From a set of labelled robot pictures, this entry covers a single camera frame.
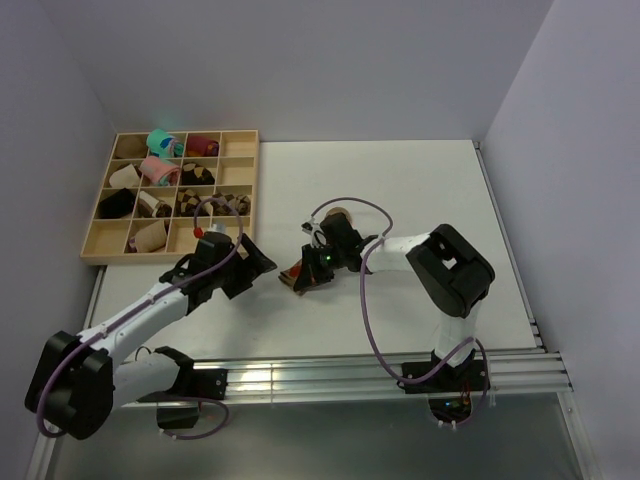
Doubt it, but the beige orange argyle sock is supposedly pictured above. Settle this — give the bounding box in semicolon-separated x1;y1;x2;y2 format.
278;207;353;296

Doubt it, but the aluminium mounting rail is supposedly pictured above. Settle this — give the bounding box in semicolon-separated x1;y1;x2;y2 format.
27;348;582;479

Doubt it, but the mint green rolled sock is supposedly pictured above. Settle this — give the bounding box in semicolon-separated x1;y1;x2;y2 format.
146;129;184;158

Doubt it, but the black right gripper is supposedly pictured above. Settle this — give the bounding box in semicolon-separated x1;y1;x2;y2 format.
295;243;345;291

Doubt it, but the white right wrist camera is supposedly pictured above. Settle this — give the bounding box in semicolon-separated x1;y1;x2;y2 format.
301;217;327;248

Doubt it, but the pink rolled sock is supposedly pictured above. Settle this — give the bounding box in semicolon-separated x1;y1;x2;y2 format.
140;156;180;187

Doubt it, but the tan rolled sock purple trim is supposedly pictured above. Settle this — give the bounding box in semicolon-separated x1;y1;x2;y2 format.
128;220;168;253

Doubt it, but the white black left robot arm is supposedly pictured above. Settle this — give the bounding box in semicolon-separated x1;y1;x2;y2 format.
25;232;277;440

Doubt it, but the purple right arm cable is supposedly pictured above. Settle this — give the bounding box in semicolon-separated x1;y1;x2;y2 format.
309;198;492;431

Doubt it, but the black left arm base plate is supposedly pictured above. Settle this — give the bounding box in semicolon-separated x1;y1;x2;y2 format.
138;368;228;403

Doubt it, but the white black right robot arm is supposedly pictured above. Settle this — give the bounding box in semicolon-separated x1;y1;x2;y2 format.
280;212;495;390

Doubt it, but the maroon rolled sock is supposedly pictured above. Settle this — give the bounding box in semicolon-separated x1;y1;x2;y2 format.
185;135;219;157

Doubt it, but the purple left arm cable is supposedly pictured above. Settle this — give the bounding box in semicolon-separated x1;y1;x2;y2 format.
37;196;245;441

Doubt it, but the dark brown argyle rolled sock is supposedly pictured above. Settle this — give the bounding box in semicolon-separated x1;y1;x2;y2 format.
180;162;215;186

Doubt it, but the brown yellow argyle rolled sock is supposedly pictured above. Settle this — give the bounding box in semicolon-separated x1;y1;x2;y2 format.
174;188;211;217

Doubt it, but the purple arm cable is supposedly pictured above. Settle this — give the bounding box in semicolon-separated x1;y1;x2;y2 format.
37;196;245;441
309;198;492;431

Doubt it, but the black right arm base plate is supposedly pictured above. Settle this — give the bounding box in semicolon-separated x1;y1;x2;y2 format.
397;352;491;394

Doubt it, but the cream and brown rolled sock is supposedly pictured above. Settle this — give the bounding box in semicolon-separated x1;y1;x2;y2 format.
137;191;172;218

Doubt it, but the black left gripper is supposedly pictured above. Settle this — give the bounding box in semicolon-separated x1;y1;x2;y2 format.
211;233;275;298

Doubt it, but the black rolled sock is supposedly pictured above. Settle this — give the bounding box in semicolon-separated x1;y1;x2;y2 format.
97;188;136;219

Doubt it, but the grey brown argyle rolled sock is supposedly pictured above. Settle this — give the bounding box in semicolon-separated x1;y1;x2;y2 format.
212;193;251;216

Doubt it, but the wooden compartment tray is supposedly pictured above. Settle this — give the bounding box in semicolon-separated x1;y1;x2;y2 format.
81;130;259;265

